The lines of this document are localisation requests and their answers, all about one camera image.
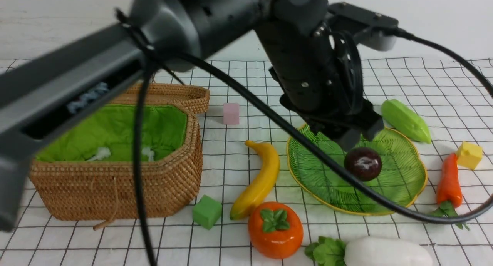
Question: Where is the white radish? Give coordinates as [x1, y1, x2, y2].
[304, 236, 433, 266]

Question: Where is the pink foam cube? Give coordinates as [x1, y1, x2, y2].
[223, 103, 240, 125]

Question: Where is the woven wicker basket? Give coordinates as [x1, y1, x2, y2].
[30, 104, 203, 224]

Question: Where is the orange persimmon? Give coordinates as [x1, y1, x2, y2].
[248, 202, 304, 259]

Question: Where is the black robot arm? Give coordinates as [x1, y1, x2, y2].
[1, 0, 384, 231]

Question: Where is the wicker basket lid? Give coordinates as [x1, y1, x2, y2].
[110, 82, 210, 114]

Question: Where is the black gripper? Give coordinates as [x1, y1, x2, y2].
[269, 27, 384, 152]

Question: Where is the yellow banana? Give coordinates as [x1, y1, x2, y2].
[229, 140, 280, 221]

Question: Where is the green foam cube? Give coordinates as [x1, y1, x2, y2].
[192, 195, 222, 230]

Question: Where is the orange carrot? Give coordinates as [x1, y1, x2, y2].
[430, 153, 463, 217]

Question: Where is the green leaf glass plate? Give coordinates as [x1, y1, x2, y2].
[286, 127, 428, 216]

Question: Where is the black cable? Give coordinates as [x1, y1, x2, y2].
[115, 8, 493, 266]

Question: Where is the green bitter gourd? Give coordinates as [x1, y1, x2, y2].
[381, 99, 432, 144]

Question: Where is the yellow foam cube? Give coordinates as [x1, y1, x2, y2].
[456, 141, 483, 170]

